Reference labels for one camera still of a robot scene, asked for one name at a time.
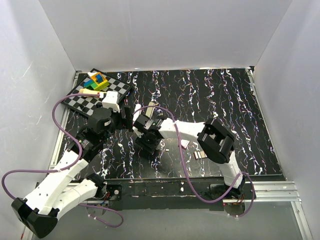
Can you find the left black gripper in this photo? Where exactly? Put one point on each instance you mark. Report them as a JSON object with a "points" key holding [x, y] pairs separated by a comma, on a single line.
{"points": [[127, 123]]}

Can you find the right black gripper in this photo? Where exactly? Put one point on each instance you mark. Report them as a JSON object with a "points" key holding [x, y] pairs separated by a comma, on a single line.
{"points": [[140, 141]]}

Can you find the white red staple box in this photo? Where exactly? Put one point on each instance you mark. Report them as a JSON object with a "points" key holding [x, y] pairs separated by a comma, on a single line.
{"points": [[185, 143]]}

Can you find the white stapler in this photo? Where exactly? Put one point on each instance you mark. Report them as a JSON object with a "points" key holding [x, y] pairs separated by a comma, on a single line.
{"points": [[137, 111]]}

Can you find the grey beige stapler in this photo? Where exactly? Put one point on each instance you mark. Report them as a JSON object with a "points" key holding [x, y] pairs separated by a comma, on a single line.
{"points": [[150, 109]]}

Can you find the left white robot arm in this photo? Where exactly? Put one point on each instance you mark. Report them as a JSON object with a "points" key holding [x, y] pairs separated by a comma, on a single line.
{"points": [[41, 209]]}

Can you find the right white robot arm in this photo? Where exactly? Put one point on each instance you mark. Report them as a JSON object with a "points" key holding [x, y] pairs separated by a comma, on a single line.
{"points": [[214, 139]]}

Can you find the colourful toy block stack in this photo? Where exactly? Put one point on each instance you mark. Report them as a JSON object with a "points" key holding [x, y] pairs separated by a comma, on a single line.
{"points": [[97, 81]]}

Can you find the wooden cylinder peg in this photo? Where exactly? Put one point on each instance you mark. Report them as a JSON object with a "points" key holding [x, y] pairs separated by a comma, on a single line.
{"points": [[92, 92]]}

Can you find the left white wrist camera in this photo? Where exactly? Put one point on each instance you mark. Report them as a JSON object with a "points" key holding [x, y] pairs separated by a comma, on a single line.
{"points": [[111, 101]]}

